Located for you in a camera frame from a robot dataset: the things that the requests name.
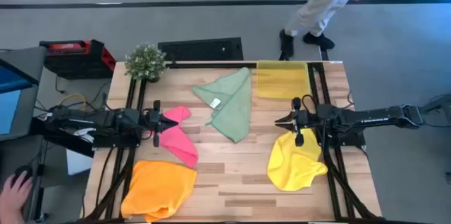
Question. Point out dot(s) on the pink microfiber towel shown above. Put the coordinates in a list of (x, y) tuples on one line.
[(176, 139)]

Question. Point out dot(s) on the person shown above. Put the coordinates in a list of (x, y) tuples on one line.
[(324, 2)]

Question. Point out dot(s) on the yellow microfiber towel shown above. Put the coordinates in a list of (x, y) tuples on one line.
[(292, 164)]

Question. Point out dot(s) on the yellow translucent plastic bin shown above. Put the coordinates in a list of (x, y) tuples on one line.
[(282, 79)]

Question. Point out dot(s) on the person's hand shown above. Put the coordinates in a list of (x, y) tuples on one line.
[(12, 199)]

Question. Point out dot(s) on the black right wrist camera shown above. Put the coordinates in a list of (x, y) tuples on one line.
[(310, 120)]

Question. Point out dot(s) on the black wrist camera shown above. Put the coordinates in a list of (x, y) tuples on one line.
[(310, 120), (149, 118)]

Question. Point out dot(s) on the black computer mouse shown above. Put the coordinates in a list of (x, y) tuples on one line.
[(24, 172)]

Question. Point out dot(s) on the grey desk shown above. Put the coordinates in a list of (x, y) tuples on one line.
[(28, 58)]

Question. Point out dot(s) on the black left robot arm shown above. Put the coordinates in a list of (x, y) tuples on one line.
[(105, 118)]

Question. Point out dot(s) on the white box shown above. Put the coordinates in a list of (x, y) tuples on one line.
[(79, 162)]

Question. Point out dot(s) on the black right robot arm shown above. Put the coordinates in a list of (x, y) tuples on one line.
[(370, 118)]

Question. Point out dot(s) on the white cloth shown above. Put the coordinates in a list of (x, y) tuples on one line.
[(215, 103)]

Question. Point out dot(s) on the small potted green plant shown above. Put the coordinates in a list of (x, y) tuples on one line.
[(145, 62)]

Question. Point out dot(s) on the black floor panel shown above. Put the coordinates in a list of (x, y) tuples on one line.
[(201, 49)]

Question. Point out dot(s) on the black frame crossbar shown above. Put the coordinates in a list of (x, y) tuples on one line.
[(211, 65)]

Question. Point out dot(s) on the computer monitor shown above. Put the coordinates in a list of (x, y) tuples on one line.
[(10, 111)]

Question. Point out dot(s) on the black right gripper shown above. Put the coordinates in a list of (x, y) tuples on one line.
[(298, 139)]

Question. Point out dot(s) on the green microfiber towel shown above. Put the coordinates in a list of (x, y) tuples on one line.
[(232, 118)]

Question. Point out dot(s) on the orange microfiber towel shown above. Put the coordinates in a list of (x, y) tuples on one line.
[(158, 188)]

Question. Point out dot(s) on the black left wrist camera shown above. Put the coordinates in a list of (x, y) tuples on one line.
[(149, 118)]

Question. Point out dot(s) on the red and black power station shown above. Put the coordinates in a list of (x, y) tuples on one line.
[(77, 58)]

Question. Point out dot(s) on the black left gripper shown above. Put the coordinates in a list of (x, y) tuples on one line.
[(157, 139)]

